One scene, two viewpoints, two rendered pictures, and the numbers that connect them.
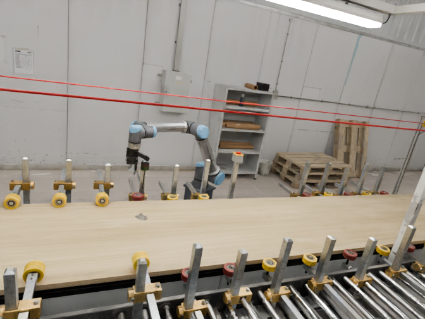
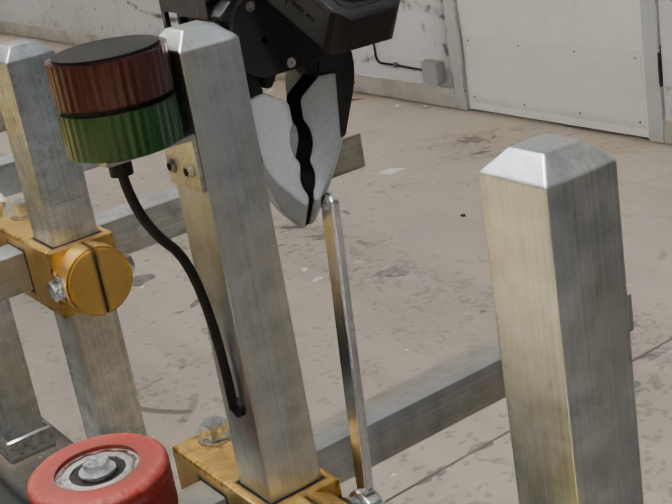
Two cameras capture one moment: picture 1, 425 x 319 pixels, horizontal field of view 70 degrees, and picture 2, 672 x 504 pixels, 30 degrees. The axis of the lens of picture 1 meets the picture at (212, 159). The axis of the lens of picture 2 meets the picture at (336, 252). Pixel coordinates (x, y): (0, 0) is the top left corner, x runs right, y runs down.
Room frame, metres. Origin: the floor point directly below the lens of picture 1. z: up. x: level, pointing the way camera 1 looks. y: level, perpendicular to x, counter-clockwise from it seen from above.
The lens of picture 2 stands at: (2.06, -0.15, 1.25)
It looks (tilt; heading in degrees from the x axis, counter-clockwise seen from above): 21 degrees down; 82
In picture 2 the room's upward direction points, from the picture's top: 10 degrees counter-clockwise
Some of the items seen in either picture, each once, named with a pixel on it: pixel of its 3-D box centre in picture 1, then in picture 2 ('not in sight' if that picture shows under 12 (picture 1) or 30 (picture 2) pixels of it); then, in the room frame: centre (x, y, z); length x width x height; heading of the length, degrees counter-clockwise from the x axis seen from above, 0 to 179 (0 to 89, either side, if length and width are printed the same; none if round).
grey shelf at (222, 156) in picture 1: (236, 133); not in sight; (5.17, -0.34, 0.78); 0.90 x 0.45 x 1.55; 116
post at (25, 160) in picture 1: (26, 191); not in sight; (1.79, 1.18, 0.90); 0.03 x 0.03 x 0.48; 24
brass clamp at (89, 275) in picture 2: (103, 185); (61, 260); (1.98, 0.74, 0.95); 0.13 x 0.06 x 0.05; 114
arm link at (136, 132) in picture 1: (135, 133); not in sight; (2.14, 0.58, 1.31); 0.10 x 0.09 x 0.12; 142
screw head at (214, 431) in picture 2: not in sight; (214, 429); (2.06, 0.56, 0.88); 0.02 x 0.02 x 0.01
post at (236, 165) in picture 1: (232, 186); not in sight; (2.41, -0.20, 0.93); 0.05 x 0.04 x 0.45; 114
